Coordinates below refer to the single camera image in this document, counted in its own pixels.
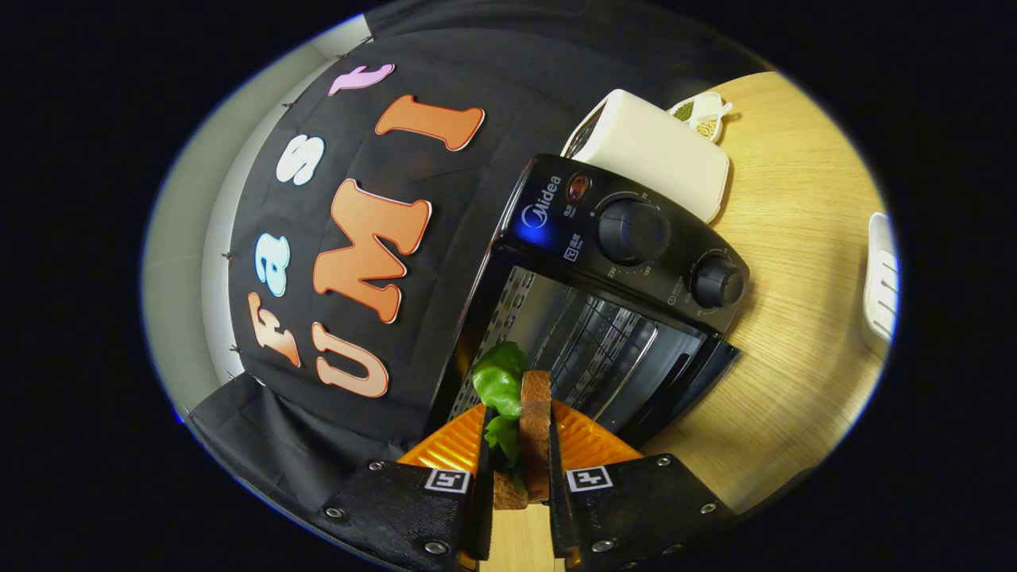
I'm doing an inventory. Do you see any black toaster oven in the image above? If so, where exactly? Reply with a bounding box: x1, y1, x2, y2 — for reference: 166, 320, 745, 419
433, 153, 750, 450

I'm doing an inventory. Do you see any white divided bean dish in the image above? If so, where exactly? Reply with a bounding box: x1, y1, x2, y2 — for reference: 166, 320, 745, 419
667, 91, 733, 144

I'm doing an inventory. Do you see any white pop-up toaster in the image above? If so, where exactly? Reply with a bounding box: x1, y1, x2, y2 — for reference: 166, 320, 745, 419
561, 89, 730, 225

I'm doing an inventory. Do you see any green lettuce leaf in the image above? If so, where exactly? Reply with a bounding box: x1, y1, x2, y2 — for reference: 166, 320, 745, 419
472, 342, 529, 493

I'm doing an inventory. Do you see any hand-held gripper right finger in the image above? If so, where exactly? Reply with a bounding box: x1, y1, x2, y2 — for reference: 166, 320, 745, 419
547, 397, 736, 572

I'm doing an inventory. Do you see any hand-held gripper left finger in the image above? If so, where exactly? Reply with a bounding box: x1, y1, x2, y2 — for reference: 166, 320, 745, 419
314, 404, 493, 572

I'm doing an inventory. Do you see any white plastic food holder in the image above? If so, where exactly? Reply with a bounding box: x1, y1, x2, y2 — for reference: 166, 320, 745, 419
863, 211, 901, 344

